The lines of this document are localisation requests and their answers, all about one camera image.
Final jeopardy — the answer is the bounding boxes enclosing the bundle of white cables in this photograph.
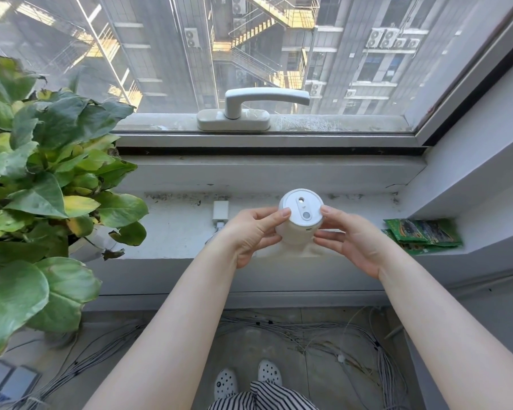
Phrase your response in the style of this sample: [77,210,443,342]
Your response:
[9,306,411,410]

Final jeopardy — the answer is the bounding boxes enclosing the white window handle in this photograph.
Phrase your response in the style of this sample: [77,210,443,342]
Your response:
[197,88,311,132]

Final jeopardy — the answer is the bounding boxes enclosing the person's right forearm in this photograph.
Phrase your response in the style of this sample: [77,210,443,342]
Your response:
[378,255,513,410]

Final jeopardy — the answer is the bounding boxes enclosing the white charger plug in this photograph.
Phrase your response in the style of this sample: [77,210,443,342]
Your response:
[212,201,231,230]

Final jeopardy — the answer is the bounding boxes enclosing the person's right white clog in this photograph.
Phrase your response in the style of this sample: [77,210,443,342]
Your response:
[256,359,283,386]

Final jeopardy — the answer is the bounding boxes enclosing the person's right hand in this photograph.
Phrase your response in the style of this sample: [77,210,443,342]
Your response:
[312,205,396,281]

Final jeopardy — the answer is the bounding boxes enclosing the grey window frame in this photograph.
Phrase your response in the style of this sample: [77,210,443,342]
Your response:
[111,0,513,157]

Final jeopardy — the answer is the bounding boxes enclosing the green foil packet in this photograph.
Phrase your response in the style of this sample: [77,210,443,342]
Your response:
[386,218,463,248]
[382,229,455,255]

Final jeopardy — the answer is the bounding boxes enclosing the white cylindrical device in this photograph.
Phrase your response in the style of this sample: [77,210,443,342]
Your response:
[275,188,324,249]

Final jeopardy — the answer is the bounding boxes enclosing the person's left forearm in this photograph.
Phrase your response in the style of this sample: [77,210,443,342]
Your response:
[82,241,239,410]

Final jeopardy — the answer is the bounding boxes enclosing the row of outdoor air conditioners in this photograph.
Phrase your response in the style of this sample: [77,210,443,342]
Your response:
[365,27,422,50]

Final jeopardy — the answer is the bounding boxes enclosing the person's left hand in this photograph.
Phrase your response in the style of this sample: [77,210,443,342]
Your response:
[211,208,292,270]

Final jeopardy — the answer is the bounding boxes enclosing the yellow outdoor staircase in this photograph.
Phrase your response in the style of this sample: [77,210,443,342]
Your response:
[211,0,321,88]

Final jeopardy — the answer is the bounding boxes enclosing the person's left white clog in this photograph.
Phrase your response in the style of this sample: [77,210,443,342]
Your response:
[214,368,239,401]

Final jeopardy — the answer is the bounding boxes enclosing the person's white clog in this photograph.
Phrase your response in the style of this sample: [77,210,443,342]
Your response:
[256,359,283,386]
[214,368,239,401]

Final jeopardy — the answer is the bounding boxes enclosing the striped black white garment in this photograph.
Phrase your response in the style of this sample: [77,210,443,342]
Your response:
[208,381,309,410]

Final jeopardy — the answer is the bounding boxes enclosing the green leafy potted plant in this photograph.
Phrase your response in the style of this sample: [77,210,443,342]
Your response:
[0,55,150,364]

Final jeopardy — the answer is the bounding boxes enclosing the white plant pot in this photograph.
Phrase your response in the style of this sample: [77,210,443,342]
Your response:
[68,226,121,263]

